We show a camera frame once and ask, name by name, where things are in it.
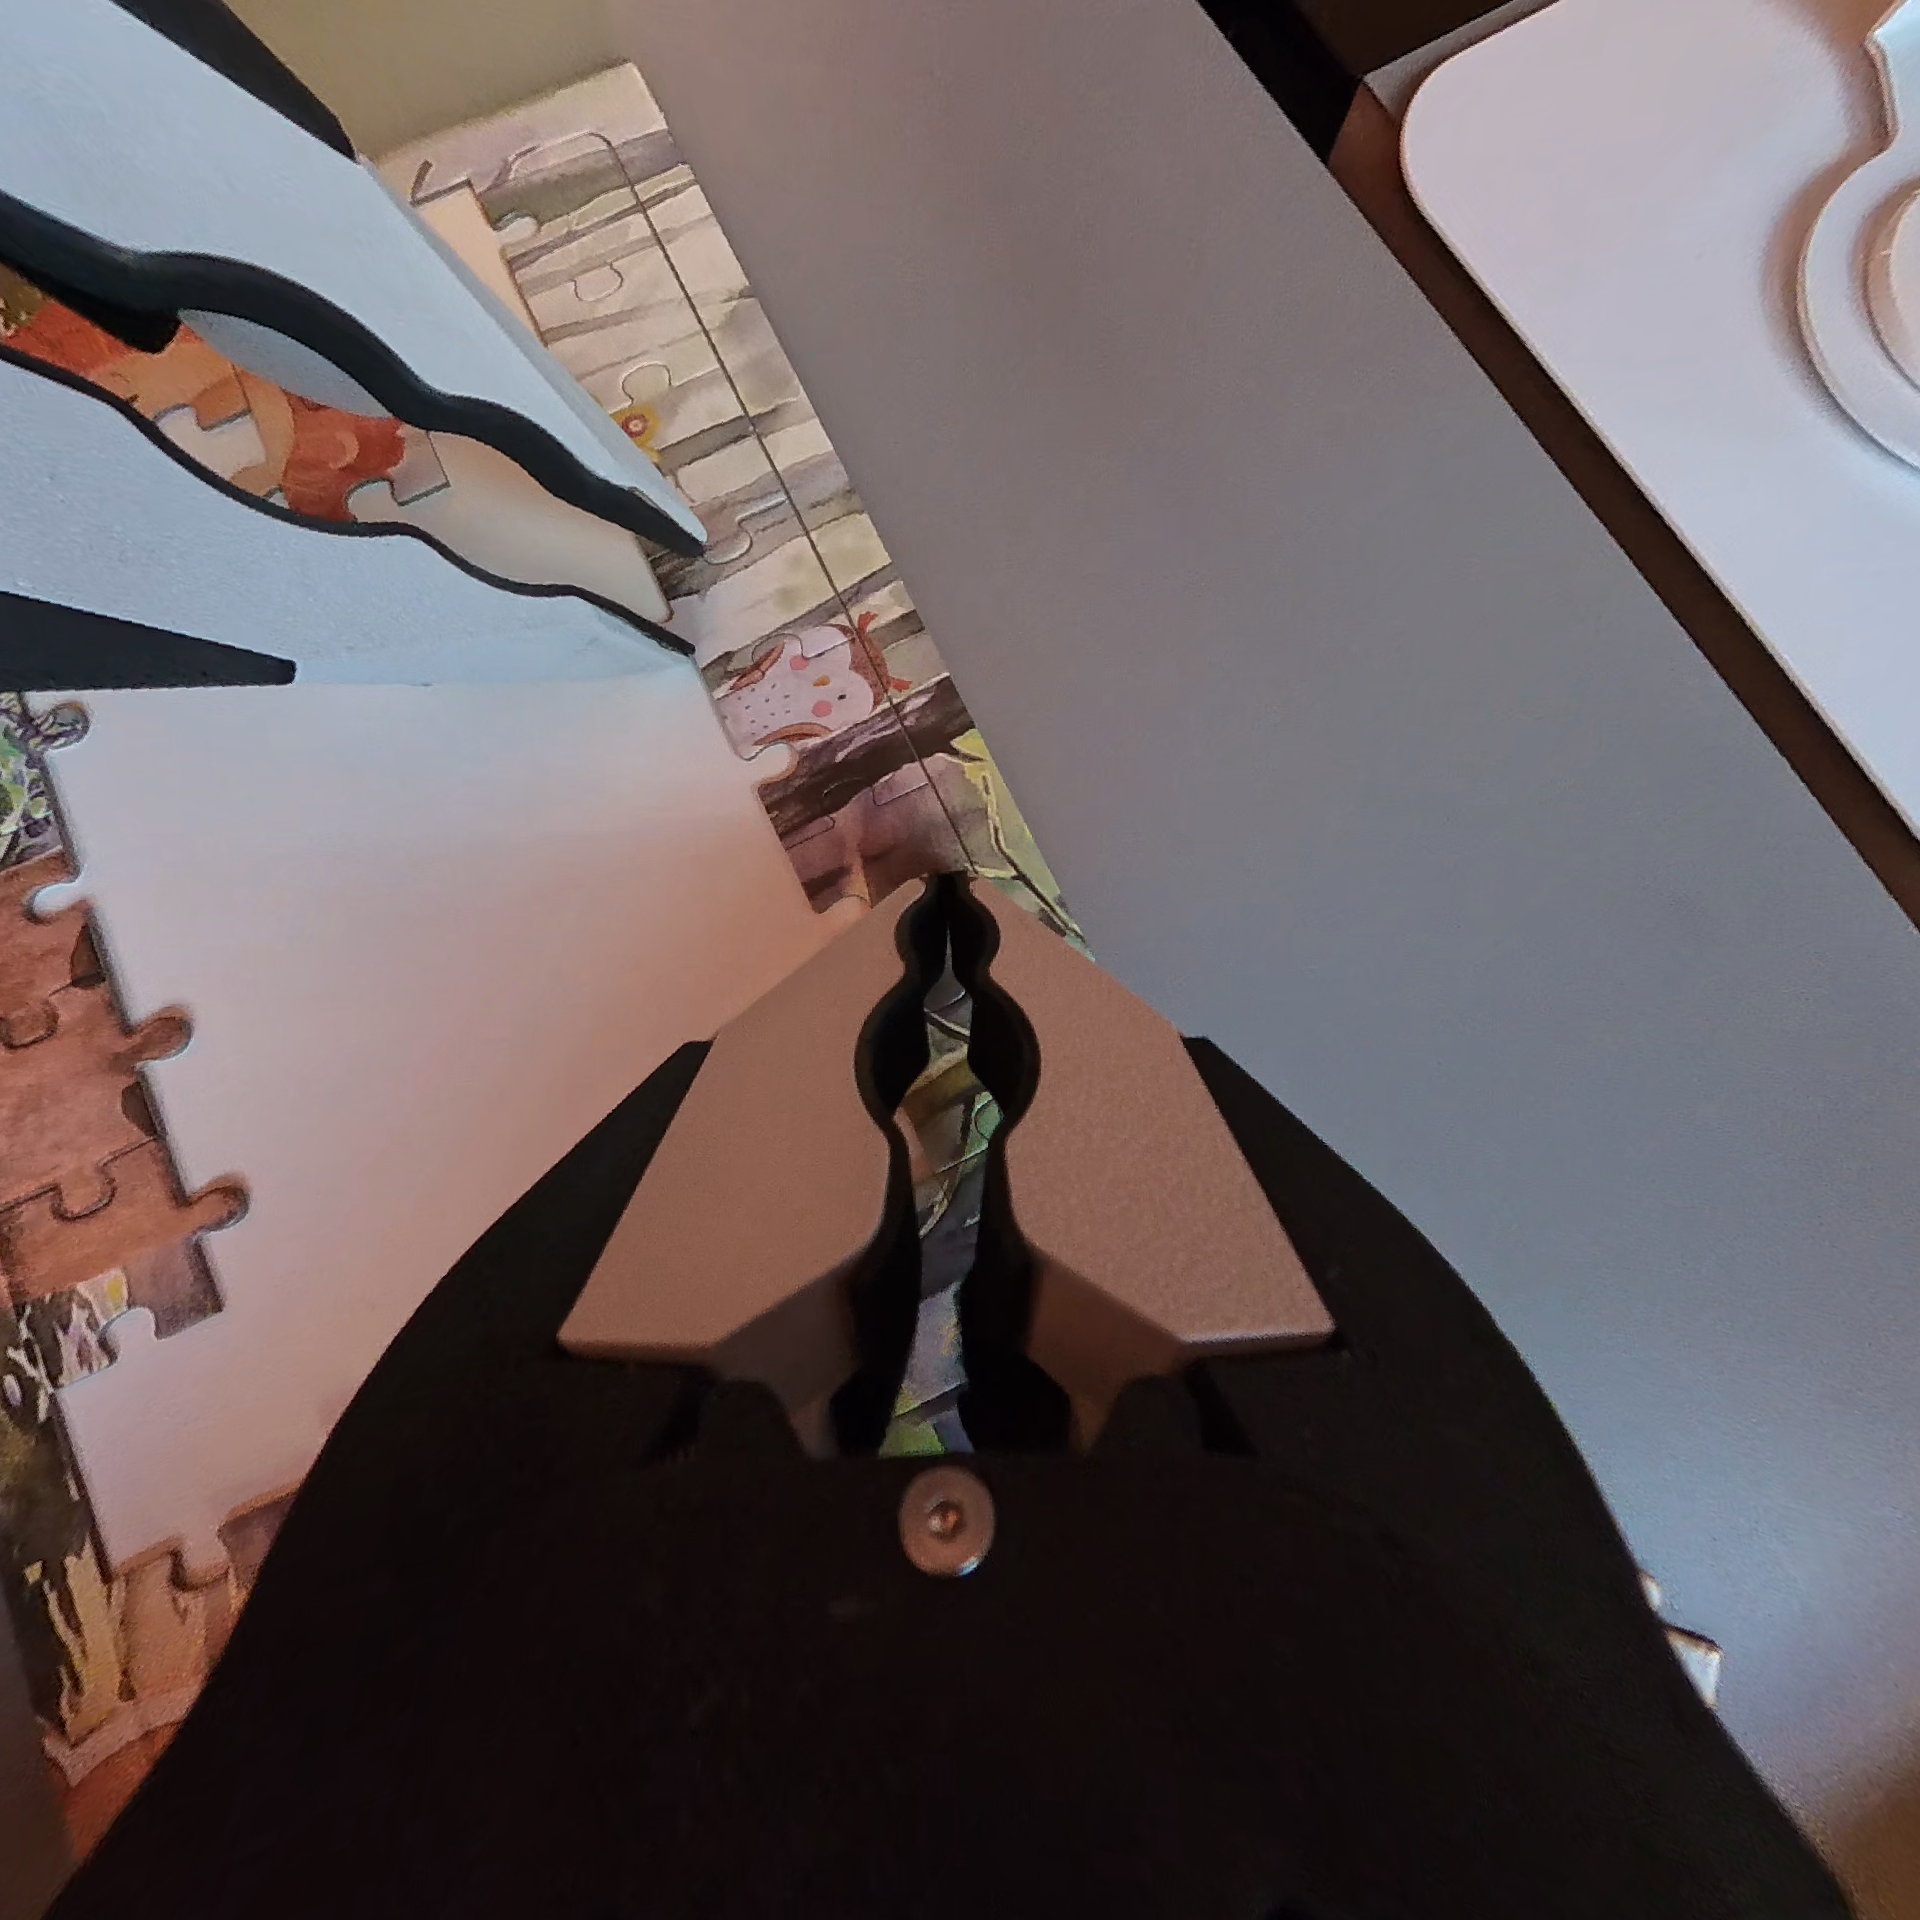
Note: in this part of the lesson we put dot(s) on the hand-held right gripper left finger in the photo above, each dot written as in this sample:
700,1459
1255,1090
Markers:
751,1200

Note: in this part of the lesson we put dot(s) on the jigsaw puzzle board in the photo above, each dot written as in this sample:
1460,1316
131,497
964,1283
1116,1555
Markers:
451,974

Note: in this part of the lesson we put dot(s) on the white document holder stand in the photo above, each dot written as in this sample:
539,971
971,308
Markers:
1875,299

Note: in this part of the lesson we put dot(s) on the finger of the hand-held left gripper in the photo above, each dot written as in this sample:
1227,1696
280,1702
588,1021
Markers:
224,180
180,570

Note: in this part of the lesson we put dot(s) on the puzzle pieces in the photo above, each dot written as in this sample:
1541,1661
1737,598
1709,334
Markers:
1680,1641

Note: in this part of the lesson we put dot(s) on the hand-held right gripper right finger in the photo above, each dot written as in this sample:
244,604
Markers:
1140,1200

